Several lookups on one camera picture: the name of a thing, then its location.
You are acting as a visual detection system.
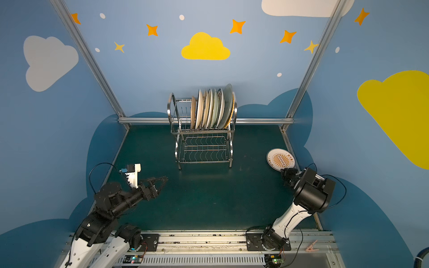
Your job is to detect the orange sunburst plate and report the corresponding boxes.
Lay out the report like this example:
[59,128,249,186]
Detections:
[195,89,204,130]
[267,149,296,172]

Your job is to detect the dark navy plate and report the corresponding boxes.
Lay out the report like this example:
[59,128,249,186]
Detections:
[191,96,197,130]

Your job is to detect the orange sunburst plate front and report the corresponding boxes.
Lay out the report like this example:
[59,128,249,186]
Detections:
[195,89,204,130]

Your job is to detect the white plate grey emblem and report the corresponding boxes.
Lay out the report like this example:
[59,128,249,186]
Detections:
[204,89,213,129]

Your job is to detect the cream floral plate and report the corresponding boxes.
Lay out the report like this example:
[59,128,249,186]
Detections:
[200,90,207,129]

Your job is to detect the light green flower plate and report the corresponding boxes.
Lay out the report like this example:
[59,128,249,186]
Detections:
[211,90,219,128]

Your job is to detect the plain pale green plate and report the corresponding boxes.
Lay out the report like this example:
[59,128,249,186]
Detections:
[219,84,233,129]

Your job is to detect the white plate dark lettered rim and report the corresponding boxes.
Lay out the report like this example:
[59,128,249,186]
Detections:
[216,89,225,129]

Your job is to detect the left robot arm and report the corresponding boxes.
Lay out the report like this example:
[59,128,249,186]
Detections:
[61,176,168,268]

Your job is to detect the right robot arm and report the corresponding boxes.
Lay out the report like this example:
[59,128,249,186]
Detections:
[261,168,336,251]

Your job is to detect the stainless steel dish rack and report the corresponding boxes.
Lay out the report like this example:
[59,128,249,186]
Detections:
[167,93,238,170]

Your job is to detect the left controller board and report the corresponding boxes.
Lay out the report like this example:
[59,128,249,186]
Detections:
[122,255,143,264]

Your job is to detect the controller board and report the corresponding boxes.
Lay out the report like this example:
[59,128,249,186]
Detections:
[264,255,283,267]
[122,255,143,264]

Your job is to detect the pink clothes peg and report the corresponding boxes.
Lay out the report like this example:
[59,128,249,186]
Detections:
[305,240,319,252]

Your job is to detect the right controller board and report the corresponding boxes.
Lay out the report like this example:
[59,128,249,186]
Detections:
[264,255,283,267]

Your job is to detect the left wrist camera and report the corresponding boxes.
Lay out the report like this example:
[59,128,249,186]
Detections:
[120,164,141,188]

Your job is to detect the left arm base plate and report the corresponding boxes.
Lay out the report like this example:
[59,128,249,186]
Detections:
[139,233,160,252]

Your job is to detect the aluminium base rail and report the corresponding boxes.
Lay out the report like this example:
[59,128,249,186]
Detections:
[53,229,346,268]

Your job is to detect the rear aluminium frame bar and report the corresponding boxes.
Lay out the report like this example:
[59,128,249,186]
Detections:
[118,117,294,125]

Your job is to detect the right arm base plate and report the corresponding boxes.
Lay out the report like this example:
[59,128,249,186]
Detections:
[245,233,291,251]

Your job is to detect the right aluminium frame post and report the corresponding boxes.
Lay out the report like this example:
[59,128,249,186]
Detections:
[280,0,348,134]

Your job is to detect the aluminium frame post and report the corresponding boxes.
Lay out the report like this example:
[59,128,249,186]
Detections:
[280,0,348,134]
[50,0,126,119]

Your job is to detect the left aluminium frame post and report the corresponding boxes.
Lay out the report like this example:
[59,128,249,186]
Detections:
[50,0,126,119]

